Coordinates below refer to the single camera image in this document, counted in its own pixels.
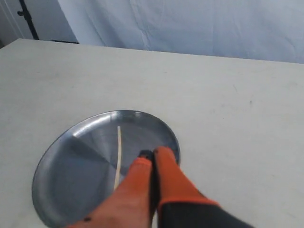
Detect round metal plate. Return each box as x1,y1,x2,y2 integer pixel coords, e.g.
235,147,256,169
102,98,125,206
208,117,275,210
31,110,180,228

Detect black stand in background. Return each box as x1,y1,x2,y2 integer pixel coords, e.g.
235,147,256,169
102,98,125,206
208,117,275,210
17,0,78,44

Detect thin wooden stick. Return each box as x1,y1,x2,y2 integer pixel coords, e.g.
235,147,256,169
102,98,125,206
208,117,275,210
114,126,122,190

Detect white backdrop cloth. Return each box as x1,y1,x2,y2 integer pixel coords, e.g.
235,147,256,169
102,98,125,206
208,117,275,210
59,0,304,63

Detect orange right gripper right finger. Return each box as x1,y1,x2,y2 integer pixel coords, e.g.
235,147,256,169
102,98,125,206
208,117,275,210
154,147,251,228

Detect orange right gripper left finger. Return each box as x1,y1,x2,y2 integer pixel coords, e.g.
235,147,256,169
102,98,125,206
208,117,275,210
69,150,153,228

